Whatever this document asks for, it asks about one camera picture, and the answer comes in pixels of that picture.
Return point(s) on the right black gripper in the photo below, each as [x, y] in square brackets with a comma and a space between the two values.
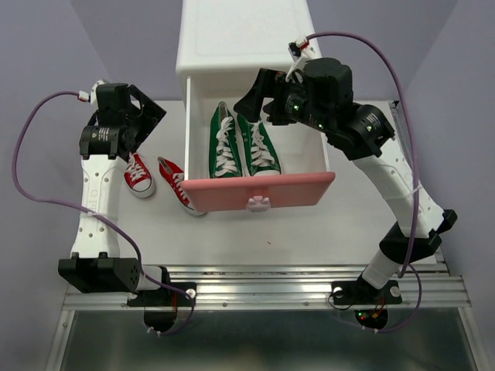
[265, 85]

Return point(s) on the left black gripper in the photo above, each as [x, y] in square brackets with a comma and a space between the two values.
[154, 114]

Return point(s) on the green sneaker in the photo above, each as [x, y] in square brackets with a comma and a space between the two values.
[224, 158]
[260, 155]

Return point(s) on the pink drawer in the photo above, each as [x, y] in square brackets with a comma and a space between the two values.
[306, 174]

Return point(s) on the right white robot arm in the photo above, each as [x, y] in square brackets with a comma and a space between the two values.
[368, 141]

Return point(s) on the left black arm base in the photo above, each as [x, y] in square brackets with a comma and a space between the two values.
[166, 312]

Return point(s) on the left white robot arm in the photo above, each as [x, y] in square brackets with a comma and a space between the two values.
[95, 264]

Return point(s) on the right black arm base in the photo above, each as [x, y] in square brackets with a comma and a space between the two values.
[345, 295]

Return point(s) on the white shoe cabinet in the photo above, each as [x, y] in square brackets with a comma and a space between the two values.
[223, 44]

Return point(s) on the red sneaker near cabinet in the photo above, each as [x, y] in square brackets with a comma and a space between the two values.
[174, 176]

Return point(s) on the red sneaker far left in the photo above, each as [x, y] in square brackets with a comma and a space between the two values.
[138, 178]

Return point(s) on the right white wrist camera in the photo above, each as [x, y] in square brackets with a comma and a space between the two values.
[301, 52]

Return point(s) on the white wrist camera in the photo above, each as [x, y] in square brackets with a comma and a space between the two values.
[90, 96]
[301, 52]

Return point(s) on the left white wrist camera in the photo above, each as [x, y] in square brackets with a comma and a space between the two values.
[90, 96]

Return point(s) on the aluminium mounting rail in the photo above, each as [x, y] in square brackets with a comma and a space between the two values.
[307, 288]

